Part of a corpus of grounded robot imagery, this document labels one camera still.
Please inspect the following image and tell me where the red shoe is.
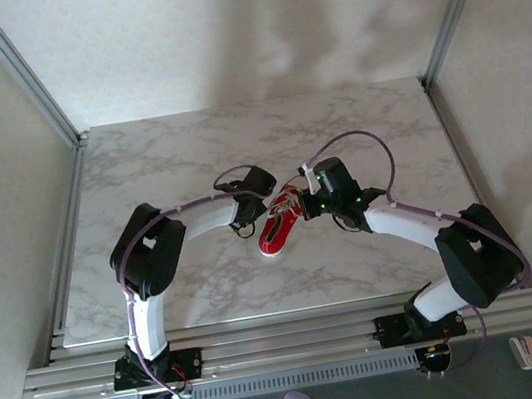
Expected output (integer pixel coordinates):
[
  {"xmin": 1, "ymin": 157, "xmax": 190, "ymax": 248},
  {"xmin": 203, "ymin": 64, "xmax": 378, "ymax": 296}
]
[{"xmin": 249, "ymin": 179, "xmax": 314, "ymax": 261}]

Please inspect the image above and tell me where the white plastic clip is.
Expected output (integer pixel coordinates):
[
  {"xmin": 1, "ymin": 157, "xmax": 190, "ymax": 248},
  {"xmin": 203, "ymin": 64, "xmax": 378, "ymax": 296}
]
[{"xmin": 508, "ymin": 334, "xmax": 532, "ymax": 374}]

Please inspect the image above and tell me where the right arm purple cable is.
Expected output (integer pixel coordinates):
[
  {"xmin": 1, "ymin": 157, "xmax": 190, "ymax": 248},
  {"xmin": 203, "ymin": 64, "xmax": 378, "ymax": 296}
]
[{"xmin": 304, "ymin": 106, "xmax": 532, "ymax": 393}]

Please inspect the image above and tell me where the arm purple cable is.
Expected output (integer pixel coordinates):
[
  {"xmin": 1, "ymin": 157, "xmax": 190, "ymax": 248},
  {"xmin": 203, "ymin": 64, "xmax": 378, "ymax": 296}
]
[
  {"xmin": 304, "ymin": 106, "xmax": 532, "ymax": 393},
  {"xmin": 102, "ymin": 160, "xmax": 304, "ymax": 399}
]

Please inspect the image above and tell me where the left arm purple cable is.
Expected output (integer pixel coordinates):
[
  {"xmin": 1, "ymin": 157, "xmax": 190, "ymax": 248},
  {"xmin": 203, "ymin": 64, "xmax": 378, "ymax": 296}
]
[{"xmin": 102, "ymin": 160, "xmax": 304, "ymax": 399}]

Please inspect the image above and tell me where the aluminium rail frame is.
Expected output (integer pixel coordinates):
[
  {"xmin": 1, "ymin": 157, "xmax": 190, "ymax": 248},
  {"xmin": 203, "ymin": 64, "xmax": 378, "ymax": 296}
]
[{"xmin": 11, "ymin": 271, "xmax": 532, "ymax": 399}]

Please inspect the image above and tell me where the aluminium side rail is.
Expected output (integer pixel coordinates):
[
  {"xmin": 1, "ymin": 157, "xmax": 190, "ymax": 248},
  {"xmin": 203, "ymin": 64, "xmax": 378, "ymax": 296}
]
[
  {"xmin": 9, "ymin": 139, "xmax": 120, "ymax": 367},
  {"xmin": 422, "ymin": 78, "xmax": 494, "ymax": 213}
]

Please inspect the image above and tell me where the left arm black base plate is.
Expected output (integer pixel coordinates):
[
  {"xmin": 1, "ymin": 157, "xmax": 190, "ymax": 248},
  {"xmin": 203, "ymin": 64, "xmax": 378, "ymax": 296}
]
[{"xmin": 109, "ymin": 345, "xmax": 207, "ymax": 392}]

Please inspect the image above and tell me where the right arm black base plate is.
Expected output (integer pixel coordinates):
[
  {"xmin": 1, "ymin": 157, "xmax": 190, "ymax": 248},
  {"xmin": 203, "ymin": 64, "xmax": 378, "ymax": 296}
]
[{"xmin": 373, "ymin": 302, "xmax": 470, "ymax": 351}]

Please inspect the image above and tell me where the grey perforated cable duct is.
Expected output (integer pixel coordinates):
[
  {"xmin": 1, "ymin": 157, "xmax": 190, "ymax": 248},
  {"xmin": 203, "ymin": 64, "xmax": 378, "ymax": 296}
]
[{"xmin": 103, "ymin": 349, "xmax": 422, "ymax": 399}]

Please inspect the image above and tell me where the aluminium corner post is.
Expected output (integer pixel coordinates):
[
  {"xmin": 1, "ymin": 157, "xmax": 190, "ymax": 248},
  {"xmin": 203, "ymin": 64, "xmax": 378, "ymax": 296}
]
[
  {"xmin": 0, "ymin": 0, "xmax": 89, "ymax": 160},
  {"xmin": 408, "ymin": 0, "xmax": 521, "ymax": 88}
]

